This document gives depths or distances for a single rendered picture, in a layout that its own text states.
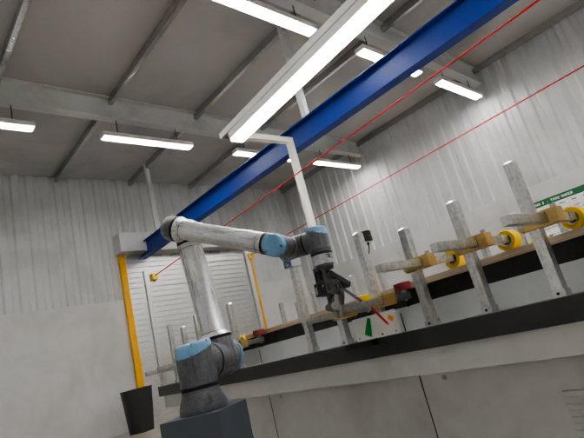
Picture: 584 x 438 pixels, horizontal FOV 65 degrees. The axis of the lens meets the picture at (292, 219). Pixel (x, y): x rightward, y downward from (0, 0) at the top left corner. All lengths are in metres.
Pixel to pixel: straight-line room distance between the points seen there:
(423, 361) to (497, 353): 0.32
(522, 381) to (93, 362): 8.24
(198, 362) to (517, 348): 1.16
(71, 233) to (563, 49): 9.58
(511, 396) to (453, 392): 0.26
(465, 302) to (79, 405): 8.02
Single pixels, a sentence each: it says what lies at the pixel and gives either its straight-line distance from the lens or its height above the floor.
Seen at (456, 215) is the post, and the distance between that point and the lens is 1.80.
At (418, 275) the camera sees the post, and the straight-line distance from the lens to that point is 1.92.
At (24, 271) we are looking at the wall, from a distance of 9.49.
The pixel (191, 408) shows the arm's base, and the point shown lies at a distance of 1.91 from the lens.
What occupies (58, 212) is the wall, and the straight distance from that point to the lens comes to 10.00.
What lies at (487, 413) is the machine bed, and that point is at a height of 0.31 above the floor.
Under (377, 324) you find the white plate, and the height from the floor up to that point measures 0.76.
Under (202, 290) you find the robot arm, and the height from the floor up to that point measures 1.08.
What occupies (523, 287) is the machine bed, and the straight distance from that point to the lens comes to 1.95.
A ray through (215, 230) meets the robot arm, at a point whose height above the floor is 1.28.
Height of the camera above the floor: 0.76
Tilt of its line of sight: 15 degrees up
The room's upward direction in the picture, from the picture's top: 14 degrees counter-clockwise
